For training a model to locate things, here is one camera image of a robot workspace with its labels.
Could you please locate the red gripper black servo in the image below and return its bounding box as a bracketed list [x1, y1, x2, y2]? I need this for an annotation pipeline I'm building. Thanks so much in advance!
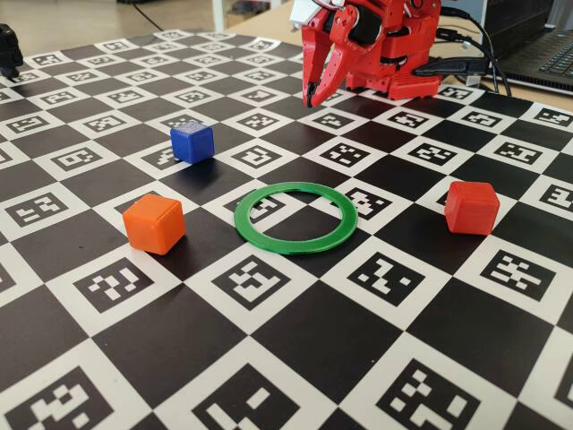
[301, 0, 391, 108]

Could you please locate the blue plastic cube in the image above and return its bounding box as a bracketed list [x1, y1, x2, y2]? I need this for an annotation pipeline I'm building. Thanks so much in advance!
[169, 120, 215, 164]

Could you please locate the red plastic cube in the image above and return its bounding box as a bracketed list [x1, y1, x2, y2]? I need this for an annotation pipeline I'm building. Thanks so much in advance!
[444, 180, 501, 237]

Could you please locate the orange plastic cube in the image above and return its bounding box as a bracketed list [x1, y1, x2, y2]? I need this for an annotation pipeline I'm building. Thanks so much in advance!
[122, 193, 187, 256]

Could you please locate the red perforated robot base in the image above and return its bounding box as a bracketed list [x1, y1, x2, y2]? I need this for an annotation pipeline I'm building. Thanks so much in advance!
[344, 42, 443, 100]

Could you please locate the white furniture leg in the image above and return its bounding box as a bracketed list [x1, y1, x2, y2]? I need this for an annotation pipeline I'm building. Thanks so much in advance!
[210, 0, 230, 31]

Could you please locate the black adapter plug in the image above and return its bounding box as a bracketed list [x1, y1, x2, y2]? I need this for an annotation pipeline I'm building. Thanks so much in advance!
[414, 56, 489, 78]

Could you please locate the black laptop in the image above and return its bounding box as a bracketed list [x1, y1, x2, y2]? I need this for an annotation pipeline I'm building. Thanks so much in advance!
[481, 0, 573, 96]

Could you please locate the black white checkerboard marker mat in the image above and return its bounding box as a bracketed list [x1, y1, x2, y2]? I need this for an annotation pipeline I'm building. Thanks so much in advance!
[0, 27, 573, 430]

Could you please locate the black chunky device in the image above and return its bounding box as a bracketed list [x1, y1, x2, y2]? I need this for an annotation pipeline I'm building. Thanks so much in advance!
[0, 22, 24, 82]

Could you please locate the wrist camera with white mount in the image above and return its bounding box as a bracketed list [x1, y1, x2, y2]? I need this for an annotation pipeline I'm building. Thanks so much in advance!
[288, 0, 323, 30]

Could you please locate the black cable with plug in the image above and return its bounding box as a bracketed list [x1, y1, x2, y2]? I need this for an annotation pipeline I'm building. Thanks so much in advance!
[434, 27, 500, 93]
[437, 4, 514, 98]

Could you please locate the green flat plastic ring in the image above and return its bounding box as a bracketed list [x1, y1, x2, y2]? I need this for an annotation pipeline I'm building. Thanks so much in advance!
[233, 181, 359, 256]

